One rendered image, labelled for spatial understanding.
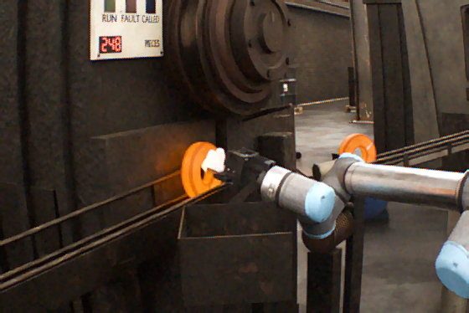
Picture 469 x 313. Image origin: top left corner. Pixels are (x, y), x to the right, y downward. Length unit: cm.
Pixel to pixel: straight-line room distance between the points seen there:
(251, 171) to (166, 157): 23
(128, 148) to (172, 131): 17
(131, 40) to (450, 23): 305
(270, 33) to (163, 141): 41
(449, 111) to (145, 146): 305
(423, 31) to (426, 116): 65
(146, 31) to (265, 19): 33
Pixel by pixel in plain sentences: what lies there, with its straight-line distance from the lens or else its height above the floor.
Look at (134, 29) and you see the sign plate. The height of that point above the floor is 113.
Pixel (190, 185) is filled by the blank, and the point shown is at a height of 72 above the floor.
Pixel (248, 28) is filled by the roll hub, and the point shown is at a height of 112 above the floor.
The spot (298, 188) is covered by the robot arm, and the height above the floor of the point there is 73.
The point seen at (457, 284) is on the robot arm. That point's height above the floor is 61.
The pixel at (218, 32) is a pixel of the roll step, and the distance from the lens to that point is 152.
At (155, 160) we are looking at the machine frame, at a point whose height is 79.
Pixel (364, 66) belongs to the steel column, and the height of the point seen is 103.
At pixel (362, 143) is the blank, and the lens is 201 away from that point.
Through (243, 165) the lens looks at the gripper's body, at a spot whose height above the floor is 78.
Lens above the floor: 101
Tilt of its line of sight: 8 degrees down
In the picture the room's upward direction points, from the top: 3 degrees counter-clockwise
